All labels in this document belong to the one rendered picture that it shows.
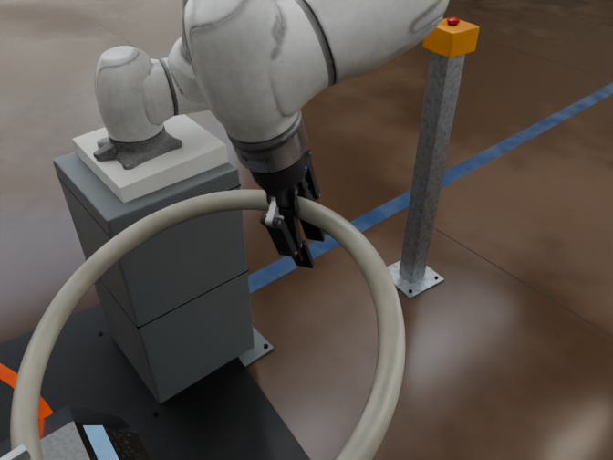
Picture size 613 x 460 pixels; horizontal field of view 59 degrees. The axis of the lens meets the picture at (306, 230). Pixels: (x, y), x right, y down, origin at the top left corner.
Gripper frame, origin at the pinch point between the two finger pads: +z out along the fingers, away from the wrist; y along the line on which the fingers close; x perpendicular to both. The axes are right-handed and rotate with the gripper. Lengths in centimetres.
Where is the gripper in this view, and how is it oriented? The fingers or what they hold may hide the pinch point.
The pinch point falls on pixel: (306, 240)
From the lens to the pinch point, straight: 83.0
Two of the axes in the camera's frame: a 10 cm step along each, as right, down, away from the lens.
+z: 2.0, 5.7, 8.0
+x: 9.2, 1.6, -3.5
